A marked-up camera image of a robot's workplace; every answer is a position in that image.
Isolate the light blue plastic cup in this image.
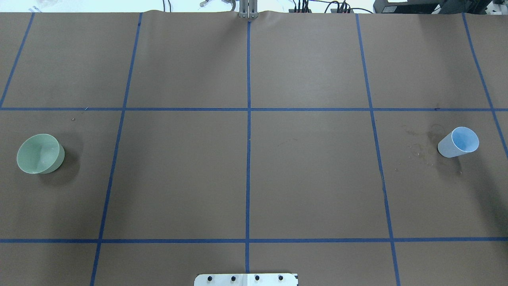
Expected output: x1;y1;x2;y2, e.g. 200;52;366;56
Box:
437;127;479;158

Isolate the green ceramic bowl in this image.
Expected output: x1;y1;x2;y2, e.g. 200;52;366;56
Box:
16;133;65;174

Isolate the black box with label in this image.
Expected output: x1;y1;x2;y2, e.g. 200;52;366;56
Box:
373;2;439;14

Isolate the aluminium frame post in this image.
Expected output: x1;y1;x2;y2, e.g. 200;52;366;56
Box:
238;0;259;19

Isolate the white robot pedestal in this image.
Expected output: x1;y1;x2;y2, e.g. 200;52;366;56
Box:
194;273;299;286

